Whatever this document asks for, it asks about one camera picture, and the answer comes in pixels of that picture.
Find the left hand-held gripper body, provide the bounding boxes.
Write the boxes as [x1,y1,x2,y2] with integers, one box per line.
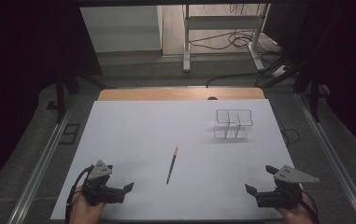
[81,160,127,207]

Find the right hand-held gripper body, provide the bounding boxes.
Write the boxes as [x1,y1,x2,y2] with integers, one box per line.
[255,164,320,209]

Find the clear acrylic pen holder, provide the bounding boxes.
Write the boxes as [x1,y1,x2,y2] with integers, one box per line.
[212,108,254,140]

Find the person's right hand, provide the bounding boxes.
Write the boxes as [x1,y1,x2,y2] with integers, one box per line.
[275,189,314,224]

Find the person's left hand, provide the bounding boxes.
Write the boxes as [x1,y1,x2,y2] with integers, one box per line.
[68,185,107,224]

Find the white table mat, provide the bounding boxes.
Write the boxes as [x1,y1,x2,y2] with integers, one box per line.
[50,99,295,220]

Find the black metal stand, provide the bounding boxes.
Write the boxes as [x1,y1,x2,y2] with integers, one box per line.
[261,57,331,123]
[46,72,107,124]

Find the white power strip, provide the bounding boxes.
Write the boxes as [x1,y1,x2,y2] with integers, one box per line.
[271,64,290,78]

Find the white panel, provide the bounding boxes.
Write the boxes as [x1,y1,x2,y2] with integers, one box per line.
[79,5,164,54]

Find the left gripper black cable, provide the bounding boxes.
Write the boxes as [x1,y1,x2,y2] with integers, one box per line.
[64,165,94,224]

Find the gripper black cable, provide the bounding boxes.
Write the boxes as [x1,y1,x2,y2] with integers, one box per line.
[299,189,320,224]
[64,165,94,224]

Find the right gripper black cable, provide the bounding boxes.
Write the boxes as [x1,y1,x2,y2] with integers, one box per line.
[299,189,320,224]

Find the thin black looped cable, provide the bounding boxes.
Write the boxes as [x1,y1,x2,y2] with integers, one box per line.
[272,111,301,147]

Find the black floor socket frame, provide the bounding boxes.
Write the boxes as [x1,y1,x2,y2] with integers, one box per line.
[58,123,81,146]

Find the grey metal floor rail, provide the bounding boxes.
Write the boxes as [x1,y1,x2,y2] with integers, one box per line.
[294,92,356,224]
[7,99,76,224]

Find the black cable behind table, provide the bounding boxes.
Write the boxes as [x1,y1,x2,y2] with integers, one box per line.
[206,72,261,89]

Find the tangled black floor cables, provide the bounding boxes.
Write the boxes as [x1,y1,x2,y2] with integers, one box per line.
[188,28,263,51]

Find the white metal desk frame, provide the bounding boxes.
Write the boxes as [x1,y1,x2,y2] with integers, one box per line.
[182,3,272,74]

